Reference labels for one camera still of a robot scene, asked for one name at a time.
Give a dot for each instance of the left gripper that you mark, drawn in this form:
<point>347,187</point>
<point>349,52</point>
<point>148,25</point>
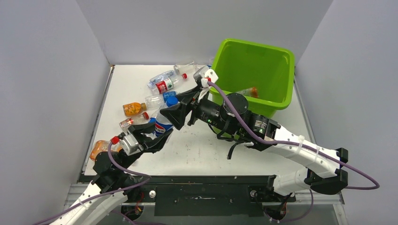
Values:
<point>146,145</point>

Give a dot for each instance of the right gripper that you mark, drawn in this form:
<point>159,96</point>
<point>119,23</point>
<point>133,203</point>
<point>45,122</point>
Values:
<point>177,114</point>

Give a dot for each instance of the pepsi bottle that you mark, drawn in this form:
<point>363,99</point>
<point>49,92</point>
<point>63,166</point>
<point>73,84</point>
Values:
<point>187,67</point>
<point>162,124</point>

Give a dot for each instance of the green plastic bin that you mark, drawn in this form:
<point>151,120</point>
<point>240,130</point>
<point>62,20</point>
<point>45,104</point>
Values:
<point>242,64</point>

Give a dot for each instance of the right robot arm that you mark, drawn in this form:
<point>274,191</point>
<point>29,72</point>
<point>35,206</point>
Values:
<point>322,169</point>

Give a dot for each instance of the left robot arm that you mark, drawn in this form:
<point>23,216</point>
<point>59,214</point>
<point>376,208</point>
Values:
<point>114,183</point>

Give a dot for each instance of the Pepsi bottle behind bin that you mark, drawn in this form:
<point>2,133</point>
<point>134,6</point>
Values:
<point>187,67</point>

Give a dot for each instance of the clear bottle blue label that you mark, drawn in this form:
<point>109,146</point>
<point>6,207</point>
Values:
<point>155,101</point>

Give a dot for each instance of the clear bottle red cap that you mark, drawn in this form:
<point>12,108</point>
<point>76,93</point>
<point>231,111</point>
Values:
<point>134,120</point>

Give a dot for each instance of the red label bottle left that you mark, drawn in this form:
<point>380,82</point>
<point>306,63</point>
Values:
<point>168,84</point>

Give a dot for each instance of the clear bottle silver cap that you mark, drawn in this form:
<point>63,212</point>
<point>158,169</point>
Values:
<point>160,77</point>

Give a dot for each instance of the crushed orange bottle front left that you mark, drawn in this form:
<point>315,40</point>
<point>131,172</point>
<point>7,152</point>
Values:
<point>101,146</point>

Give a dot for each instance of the orange label bottle back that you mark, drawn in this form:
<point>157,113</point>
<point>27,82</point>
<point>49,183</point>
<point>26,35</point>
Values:
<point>249,92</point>

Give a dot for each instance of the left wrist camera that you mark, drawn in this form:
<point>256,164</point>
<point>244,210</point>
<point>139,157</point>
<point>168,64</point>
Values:
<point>130,145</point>

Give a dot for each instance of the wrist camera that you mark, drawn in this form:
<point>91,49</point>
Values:
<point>130,145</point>
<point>205,75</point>

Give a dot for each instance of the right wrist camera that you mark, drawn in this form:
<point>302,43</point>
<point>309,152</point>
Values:
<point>205,75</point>

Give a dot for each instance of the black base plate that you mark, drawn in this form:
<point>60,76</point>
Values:
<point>207,196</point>

